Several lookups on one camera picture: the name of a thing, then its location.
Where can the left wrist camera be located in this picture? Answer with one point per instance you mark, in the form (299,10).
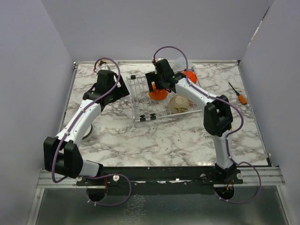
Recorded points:
(105,67)

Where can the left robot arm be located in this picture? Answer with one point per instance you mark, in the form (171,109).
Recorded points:
(61,153)

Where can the clear plastic container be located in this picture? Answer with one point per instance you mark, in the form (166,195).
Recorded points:
(180,65)

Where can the yellow black small clamp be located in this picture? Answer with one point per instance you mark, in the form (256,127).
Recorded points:
(102,62)

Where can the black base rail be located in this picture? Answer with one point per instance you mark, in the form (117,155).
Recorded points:
(160,180)

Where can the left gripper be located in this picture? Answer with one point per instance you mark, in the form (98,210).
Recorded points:
(121,92)

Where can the beige ceramic bowl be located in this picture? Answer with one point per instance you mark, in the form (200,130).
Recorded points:
(178,104)

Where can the orange plastic bowl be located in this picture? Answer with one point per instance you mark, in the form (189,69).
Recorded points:
(191,76)

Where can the orange handled screwdriver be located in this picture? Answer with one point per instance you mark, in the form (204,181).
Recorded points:
(241,99)

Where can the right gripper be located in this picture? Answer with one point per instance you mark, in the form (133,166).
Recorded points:
(151,77)

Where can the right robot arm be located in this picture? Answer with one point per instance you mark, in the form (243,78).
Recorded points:
(217,115)

